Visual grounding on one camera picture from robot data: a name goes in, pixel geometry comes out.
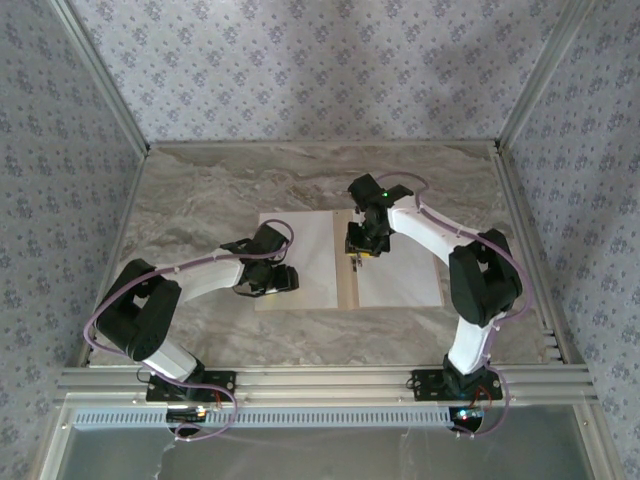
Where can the aluminium table back rail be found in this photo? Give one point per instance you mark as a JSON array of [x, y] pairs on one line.
[[325, 144]]

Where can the aluminium mounting rail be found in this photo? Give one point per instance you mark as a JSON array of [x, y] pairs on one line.
[[325, 385]]

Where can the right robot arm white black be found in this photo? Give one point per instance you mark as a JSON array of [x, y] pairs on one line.
[[480, 280]]

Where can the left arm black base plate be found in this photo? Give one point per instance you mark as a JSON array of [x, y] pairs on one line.
[[227, 377]]

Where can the white paper sheet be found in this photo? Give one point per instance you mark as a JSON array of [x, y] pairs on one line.
[[310, 250], [400, 285]]

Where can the aluminium frame post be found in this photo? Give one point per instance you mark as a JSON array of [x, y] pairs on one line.
[[106, 75], [541, 75]]

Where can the brown paper folder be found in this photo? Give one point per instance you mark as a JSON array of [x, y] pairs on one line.
[[347, 292]]

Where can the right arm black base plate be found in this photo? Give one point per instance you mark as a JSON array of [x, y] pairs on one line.
[[425, 387]]

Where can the aluminium table side rail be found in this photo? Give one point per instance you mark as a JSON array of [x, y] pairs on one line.
[[516, 200], [129, 200]]

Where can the grey metal panel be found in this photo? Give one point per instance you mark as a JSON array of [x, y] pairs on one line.
[[350, 455]]

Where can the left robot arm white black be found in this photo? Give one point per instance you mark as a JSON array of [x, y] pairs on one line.
[[140, 310]]

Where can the metal folder fastener clip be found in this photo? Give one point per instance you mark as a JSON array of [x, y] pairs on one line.
[[356, 265]]

